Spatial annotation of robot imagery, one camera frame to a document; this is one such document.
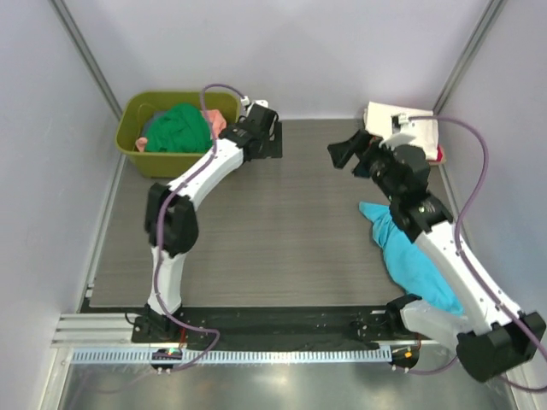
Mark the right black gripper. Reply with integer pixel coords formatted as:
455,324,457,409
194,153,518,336
328,128,402,202

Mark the light blue t shirt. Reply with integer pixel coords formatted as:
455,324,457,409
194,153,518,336
358,202,464,316

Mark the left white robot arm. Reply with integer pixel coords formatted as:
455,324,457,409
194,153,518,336
144,100,282,342

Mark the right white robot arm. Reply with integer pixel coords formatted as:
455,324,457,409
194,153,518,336
327,131,546,383

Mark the folded cream t shirt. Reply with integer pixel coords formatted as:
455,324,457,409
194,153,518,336
363,102,438,161

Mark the salmon pink t shirt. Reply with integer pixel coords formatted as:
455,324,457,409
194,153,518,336
134,108,228,152

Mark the green t shirt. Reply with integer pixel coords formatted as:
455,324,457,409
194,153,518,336
144,102,215,154

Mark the folded red t shirt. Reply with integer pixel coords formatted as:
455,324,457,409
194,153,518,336
428,145,446,166

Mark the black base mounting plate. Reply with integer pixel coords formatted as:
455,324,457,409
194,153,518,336
132,305,415,351

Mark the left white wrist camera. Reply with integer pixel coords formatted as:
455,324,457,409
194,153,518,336
240,96,269,116

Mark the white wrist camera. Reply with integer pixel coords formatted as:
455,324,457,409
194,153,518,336
240,96,269,116
379,114,419,150

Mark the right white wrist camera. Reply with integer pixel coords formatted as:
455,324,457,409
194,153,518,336
379,114,419,150

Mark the white slotted cable duct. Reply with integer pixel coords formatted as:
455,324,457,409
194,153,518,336
71,346,392,365

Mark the right aluminium frame post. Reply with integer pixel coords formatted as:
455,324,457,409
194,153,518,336
432,0,507,114

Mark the aluminium frame post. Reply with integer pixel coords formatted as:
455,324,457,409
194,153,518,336
432,0,507,114
48,0,122,120

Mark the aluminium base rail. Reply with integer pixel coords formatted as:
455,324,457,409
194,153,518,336
51,313,136,348

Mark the left aluminium frame post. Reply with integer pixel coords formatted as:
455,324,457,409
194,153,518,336
48,0,122,120

